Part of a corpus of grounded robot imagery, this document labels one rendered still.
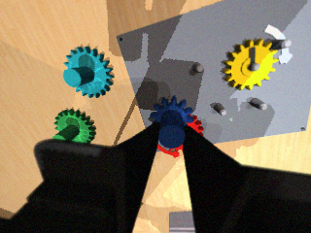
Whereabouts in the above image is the red curved arrow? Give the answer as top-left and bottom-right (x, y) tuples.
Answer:
(157, 144), (180, 158)

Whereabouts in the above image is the green gear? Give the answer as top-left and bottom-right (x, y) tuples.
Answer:
(52, 109), (96, 143)

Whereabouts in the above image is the yellow gear with black stripe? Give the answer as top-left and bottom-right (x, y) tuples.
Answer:
(222, 38), (279, 90)

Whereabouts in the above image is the dark teal gear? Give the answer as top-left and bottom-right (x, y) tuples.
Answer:
(63, 47), (115, 98)

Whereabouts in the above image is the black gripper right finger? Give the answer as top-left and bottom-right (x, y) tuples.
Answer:
(183, 125), (311, 233)

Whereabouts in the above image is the red gear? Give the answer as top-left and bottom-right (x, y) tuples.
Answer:
(175, 116), (204, 152)

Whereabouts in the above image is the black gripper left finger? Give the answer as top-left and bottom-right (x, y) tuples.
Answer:
(33, 122), (160, 233)

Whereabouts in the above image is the dark blue gear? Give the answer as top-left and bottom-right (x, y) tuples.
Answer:
(150, 95), (193, 149)

